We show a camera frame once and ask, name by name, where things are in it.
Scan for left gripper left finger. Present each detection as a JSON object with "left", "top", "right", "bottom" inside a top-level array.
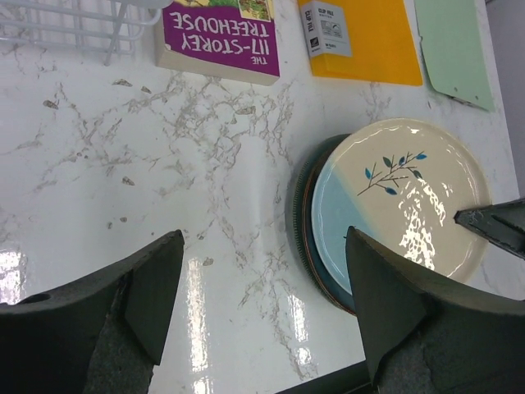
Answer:
[{"left": 1, "top": 231, "right": 184, "bottom": 393}]

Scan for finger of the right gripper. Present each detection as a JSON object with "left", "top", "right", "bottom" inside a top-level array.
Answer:
[{"left": 454, "top": 198, "right": 524, "bottom": 259}]

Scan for purple treehouse book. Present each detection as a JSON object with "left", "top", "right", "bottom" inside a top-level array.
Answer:
[{"left": 155, "top": 0, "right": 281, "bottom": 86}]

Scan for orange cutting board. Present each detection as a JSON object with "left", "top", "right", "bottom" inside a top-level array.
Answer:
[{"left": 298, "top": 1, "right": 422, "bottom": 86}]

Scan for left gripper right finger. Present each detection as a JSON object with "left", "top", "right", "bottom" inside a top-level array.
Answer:
[{"left": 346, "top": 227, "right": 524, "bottom": 393}]

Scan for grey-green ribbed plate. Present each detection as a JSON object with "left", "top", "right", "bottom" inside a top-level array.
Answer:
[{"left": 289, "top": 134, "right": 349, "bottom": 284}]

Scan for light green cutting board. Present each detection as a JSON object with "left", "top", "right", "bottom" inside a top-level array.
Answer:
[{"left": 414, "top": 0, "right": 495, "bottom": 111}]

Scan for dark blue floral plate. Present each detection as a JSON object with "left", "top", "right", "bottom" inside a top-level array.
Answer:
[{"left": 301, "top": 135, "right": 358, "bottom": 316}]

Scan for white wire dish rack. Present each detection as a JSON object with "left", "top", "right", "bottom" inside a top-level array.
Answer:
[{"left": 1, "top": 0, "right": 170, "bottom": 64}]

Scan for cream blue leaf plate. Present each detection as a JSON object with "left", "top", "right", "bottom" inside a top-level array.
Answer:
[{"left": 311, "top": 118, "right": 491, "bottom": 294}]

